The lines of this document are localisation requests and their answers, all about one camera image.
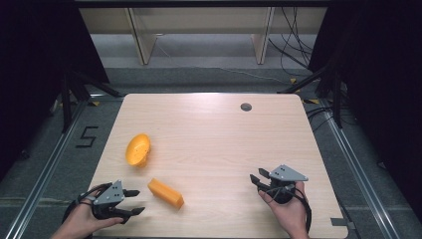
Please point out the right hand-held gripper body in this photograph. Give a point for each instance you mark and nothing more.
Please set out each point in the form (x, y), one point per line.
(285, 174)

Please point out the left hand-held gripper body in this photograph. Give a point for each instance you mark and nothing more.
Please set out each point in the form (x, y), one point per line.
(111, 195)

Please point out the orange rectangular block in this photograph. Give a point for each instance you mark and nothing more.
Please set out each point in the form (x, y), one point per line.
(166, 193)

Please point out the orange plastic bowl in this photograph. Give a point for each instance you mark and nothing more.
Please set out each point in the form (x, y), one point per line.
(137, 150)

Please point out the person's left hand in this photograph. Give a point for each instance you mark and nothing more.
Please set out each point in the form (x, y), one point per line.
(81, 219)

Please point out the person's right hand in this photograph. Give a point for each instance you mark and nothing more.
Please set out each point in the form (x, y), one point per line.
(292, 214)

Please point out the grey round table grommet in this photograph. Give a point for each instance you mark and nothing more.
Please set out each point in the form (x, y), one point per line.
(246, 107)

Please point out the grey tape strip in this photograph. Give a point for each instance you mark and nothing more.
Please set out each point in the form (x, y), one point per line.
(341, 222)

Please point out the black metal stand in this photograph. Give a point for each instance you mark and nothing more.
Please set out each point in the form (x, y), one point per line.
(68, 99)
(336, 99)

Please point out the black curtain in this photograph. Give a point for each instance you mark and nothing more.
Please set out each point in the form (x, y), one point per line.
(381, 83)
(33, 66)

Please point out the beige wooden desk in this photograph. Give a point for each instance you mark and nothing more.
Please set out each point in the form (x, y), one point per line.
(199, 20)

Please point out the aluminium floor rail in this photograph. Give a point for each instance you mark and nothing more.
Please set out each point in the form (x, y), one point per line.
(49, 172)
(361, 172)

